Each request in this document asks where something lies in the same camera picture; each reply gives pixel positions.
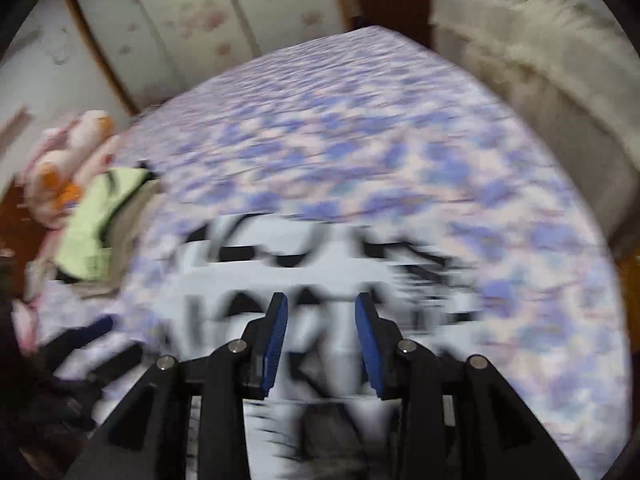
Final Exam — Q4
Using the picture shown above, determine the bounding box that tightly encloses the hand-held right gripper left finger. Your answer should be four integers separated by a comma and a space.
65, 291, 291, 480

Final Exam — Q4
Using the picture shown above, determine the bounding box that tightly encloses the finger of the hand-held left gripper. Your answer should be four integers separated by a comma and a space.
82, 342, 146, 388
42, 315, 116, 361

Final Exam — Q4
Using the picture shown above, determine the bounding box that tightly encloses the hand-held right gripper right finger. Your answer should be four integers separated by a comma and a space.
354, 292, 581, 480

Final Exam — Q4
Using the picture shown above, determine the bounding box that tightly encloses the white black printed jacket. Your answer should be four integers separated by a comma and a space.
145, 215, 481, 480

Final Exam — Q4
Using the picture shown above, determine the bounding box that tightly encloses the green and black garment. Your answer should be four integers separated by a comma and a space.
55, 160, 161, 286

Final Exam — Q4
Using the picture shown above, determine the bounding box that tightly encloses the dark wooden headboard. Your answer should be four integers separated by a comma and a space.
0, 180, 51, 261

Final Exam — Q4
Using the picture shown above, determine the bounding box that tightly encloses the pink bear print quilt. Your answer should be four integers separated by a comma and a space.
17, 110, 121, 231

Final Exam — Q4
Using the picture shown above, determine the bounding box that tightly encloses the purple floral bedspread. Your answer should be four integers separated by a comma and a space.
30, 25, 631, 480

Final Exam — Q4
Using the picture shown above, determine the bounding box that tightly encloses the beige lace covered furniture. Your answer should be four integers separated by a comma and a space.
427, 0, 640, 261

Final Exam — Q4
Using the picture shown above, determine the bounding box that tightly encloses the floral panel wardrobe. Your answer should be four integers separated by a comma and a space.
67, 0, 361, 116

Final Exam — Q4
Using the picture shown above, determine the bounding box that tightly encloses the pink wall board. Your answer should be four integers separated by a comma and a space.
0, 105, 31, 148

